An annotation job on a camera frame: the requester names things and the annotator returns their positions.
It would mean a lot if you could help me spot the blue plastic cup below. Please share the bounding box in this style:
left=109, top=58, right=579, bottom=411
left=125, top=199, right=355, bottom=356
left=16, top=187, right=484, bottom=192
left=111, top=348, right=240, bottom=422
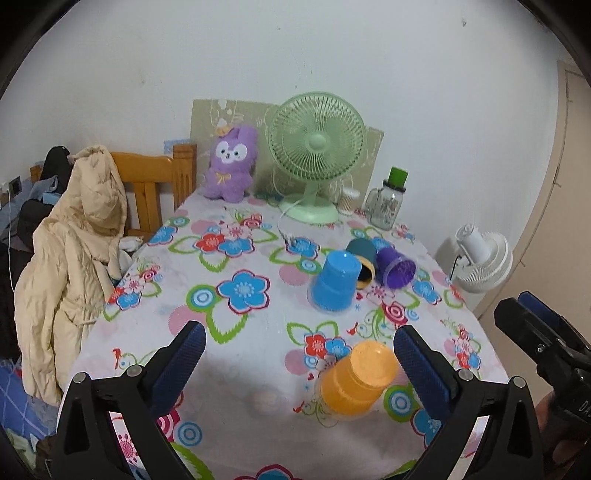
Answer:
left=308, top=250, right=362, bottom=312

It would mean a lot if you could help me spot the green cup on jar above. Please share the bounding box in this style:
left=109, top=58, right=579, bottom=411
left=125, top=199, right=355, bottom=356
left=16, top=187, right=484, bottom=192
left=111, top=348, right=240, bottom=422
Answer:
left=387, top=167, right=408, bottom=189

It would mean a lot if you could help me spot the purple plastic cup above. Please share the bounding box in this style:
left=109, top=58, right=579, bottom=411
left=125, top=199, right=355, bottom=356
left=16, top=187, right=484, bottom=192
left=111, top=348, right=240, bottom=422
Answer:
left=377, top=247, right=417, bottom=290

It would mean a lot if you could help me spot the toothpick container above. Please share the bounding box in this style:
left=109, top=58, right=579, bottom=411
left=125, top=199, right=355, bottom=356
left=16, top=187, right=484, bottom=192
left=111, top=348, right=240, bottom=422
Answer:
left=337, top=187, right=361, bottom=216

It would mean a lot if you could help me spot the glass jar with black lid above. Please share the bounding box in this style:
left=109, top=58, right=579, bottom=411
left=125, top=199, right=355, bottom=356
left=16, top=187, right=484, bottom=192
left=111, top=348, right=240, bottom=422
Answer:
left=365, top=182, right=406, bottom=230

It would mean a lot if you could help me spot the white fan power cable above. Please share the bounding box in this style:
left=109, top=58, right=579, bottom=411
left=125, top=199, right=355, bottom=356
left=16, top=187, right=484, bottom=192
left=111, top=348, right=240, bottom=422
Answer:
left=276, top=202, right=306, bottom=248

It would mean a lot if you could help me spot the beige puffer jacket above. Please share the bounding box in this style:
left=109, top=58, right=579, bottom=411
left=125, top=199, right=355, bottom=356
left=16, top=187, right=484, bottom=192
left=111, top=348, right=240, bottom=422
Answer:
left=14, top=145, right=127, bottom=406

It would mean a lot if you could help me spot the blue bedding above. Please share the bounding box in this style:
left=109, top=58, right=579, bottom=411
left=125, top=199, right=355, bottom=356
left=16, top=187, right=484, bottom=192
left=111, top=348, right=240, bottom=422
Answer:
left=0, top=359, right=58, bottom=467

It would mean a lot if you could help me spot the orange plastic cup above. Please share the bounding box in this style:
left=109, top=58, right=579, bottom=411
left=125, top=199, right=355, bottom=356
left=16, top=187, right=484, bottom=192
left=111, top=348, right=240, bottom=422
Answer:
left=320, top=340, right=400, bottom=417

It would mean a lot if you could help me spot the green patterned board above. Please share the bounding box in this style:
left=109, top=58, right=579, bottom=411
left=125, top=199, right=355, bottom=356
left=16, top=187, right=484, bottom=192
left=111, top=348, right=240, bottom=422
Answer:
left=189, top=99, right=384, bottom=199

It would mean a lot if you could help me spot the person's right hand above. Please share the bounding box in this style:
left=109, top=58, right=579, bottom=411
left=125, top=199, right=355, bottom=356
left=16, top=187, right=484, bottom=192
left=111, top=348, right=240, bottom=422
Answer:
left=535, top=391, right=590, bottom=479

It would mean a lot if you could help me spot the white standing fan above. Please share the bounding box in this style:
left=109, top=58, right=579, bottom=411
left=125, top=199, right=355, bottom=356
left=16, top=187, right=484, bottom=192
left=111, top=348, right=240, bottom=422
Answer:
left=435, top=223, right=513, bottom=294

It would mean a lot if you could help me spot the floral tablecloth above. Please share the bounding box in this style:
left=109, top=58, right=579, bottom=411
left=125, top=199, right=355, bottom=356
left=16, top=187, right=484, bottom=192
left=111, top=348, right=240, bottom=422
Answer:
left=73, top=194, right=507, bottom=479

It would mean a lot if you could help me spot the wooden chair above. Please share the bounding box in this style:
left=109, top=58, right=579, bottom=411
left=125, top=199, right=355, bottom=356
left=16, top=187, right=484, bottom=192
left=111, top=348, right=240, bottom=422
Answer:
left=28, top=144, right=197, bottom=252

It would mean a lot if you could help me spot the green desk fan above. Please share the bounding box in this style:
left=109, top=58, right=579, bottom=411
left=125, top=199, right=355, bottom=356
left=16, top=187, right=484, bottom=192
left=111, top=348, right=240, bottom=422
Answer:
left=266, top=92, right=367, bottom=225

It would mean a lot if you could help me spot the teal and yellow cup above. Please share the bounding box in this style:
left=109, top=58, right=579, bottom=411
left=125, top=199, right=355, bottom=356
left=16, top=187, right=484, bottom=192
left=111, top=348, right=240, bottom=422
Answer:
left=346, top=238, right=377, bottom=290

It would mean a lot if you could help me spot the purple plush bunny toy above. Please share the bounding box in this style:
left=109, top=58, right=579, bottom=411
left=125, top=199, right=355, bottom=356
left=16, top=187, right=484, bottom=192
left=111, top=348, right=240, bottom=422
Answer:
left=202, top=125, right=259, bottom=203

